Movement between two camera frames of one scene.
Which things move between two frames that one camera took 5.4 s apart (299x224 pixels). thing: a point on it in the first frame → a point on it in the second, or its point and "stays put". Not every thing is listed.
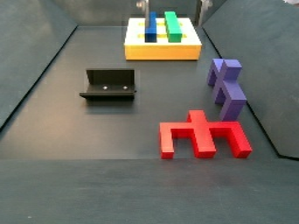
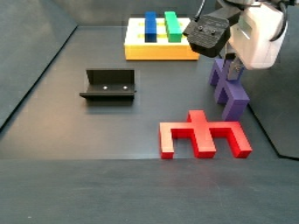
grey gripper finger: [145, 5] → [235, 69]
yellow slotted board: [139, 50] stays put
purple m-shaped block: [225, 75] stays put
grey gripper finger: [206, 4] → [230, 55]
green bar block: [173, 27] stays put
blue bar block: [151, 29] stays put
